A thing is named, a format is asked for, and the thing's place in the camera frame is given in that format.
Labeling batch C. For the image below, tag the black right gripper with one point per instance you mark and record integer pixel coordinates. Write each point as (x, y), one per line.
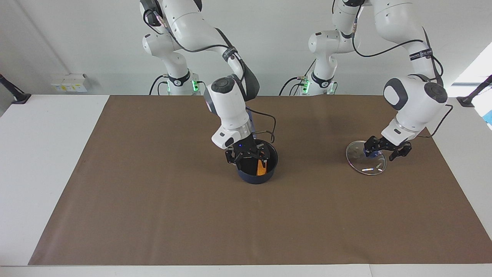
(244, 145)

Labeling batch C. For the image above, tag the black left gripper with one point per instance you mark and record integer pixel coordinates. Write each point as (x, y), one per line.
(384, 143)

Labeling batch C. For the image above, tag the yellow corn cob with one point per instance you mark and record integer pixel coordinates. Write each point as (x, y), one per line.
(261, 170)

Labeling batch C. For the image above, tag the glass lid with blue knob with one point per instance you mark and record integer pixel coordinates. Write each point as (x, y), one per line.
(365, 165)

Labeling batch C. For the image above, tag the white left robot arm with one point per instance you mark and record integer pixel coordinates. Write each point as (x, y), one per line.
(415, 100)

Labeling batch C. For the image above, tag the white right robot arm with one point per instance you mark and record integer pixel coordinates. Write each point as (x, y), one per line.
(226, 104)

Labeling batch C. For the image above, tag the dark blue saucepan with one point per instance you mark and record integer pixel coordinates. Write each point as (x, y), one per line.
(255, 179)

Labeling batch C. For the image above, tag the black clamp stand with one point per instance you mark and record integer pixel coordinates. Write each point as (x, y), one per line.
(467, 100)
(19, 97)

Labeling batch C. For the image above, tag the light blue object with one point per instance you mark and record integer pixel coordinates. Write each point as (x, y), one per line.
(489, 117)

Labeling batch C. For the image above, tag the brown table mat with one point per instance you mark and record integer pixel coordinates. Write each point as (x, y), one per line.
(153, 215)

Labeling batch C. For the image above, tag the white yellow wall socket box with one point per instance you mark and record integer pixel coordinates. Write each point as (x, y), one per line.
(69, 82)

